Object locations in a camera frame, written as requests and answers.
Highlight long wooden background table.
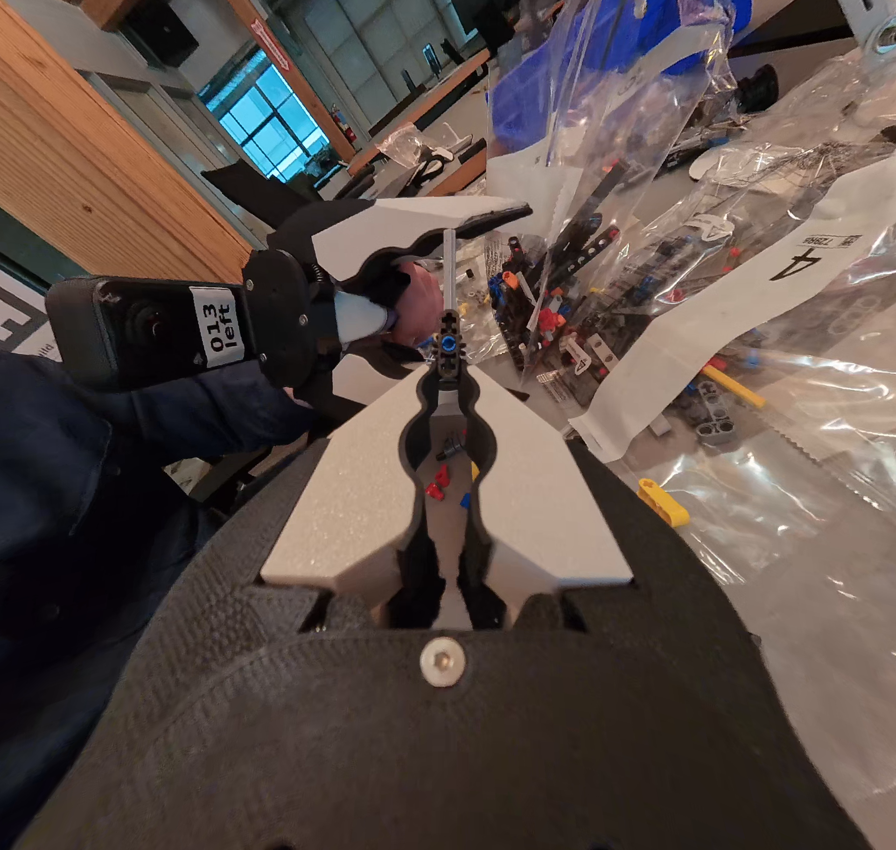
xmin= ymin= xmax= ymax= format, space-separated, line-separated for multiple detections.
xmin=346 ymin=49 xmax=491 ymax=175

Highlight small opened clear bag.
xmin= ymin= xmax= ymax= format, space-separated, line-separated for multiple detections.
xmin=483 ymin=164 xmax=645 ymax=389

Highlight black lego gear frame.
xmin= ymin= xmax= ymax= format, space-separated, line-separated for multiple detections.
xmin=434 ymin=310 xmax=464 ymax=383

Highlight large window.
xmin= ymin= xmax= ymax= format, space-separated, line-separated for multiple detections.
xmin=199 ymin=59 xmax=330 ymax=182

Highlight black handled scissors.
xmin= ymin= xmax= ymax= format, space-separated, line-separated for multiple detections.
xmin=409 ymin=138 xmax=487 ymax=182

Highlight person's left hand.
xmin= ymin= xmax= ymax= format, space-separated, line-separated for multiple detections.
xmin=391 ymin=261 xmax=447 ymax=348

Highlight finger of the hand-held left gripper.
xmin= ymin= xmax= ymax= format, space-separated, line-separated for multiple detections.
xmin=311 ymin=342 xmax=427 ymax=432
xmin=311 ymin=195 xmax=534 ymax=284

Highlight empty torn clear bag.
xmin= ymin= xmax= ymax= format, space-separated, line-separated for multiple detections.
xmin=595 ymin=374 xmax=896 ymax=816

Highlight small clear plastic bag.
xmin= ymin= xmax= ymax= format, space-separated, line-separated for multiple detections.
xmin=374 ymin=122 xmax=428 ymax=168

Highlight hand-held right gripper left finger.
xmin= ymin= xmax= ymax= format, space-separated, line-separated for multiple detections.
xmin=260 ymin=367 xmax=438 ymax=628

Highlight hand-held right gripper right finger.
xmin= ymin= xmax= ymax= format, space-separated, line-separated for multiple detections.
xmin=458 ymin=363 xmax=634 ymax=592

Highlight clear lego parts bag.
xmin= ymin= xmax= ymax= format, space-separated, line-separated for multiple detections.
xmin=560 ymin=143 xmax=896 ymax=466
xmin=486 ymin=0 xmax=743 ymax=235

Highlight person's left forearm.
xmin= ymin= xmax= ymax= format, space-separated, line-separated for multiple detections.
xmin=91 ymin=356 xmax=337 ymax=466

